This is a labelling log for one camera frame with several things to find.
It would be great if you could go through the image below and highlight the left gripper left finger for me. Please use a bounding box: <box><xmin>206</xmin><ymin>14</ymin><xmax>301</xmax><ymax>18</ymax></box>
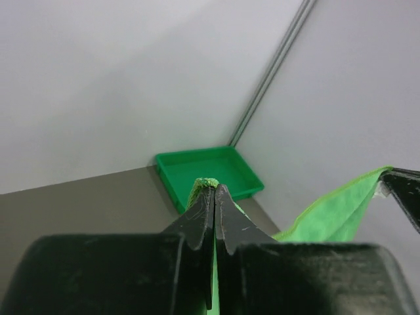
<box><xmin>1</xmin><ymin>188</ymin><xmax>215</xmax><ymax>314</ymax></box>

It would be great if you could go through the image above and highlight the green towel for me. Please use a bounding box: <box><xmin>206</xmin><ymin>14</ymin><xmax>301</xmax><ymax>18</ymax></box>
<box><xmin>187</xmin><ymin>165</ymin><xmax>394</xmax><ymax>314</ymax></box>

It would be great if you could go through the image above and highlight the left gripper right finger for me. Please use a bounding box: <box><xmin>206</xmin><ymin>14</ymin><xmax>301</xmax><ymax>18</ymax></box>
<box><xmin>215</xmin><ymin>184</ymin><xmax>417</xmax><ymax>314</ymax></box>

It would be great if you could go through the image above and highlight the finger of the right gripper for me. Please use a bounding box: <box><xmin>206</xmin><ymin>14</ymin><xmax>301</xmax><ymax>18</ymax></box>
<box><xmin>380</xmin><ymin>168</ymin><xmax>420</xmax><ymax>233</ymax></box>

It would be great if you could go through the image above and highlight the green plastic bin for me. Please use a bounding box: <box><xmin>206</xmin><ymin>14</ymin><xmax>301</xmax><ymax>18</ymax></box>
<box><xmin>155</xmin><ymin>146</ymin><xmax>264</xmax><ymax>214</ymax></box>

